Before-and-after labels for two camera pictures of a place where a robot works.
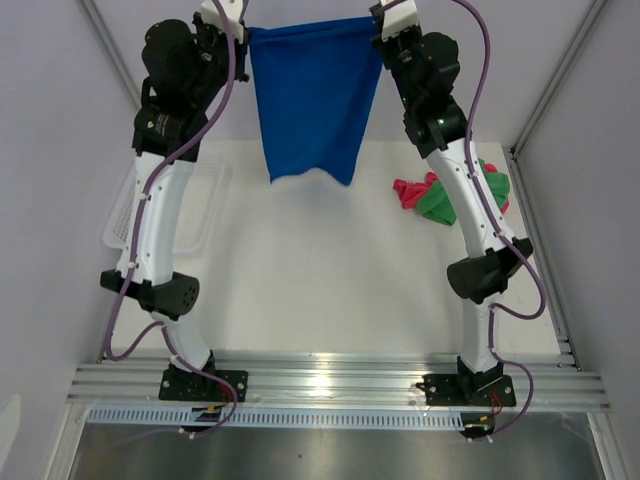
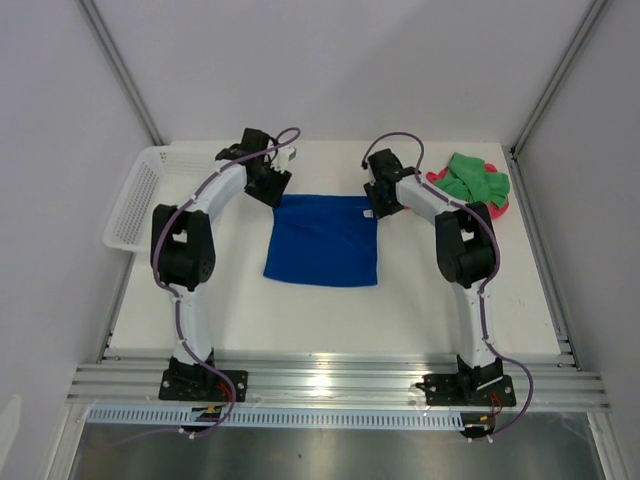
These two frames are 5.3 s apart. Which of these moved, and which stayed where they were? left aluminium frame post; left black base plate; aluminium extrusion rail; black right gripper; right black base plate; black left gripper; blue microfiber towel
Moved: black right gripper; black left gripper; blue microfiber towel
Stayed: left aluminium frame post; aluminium extrusion rail; left black base plate; right black base plate
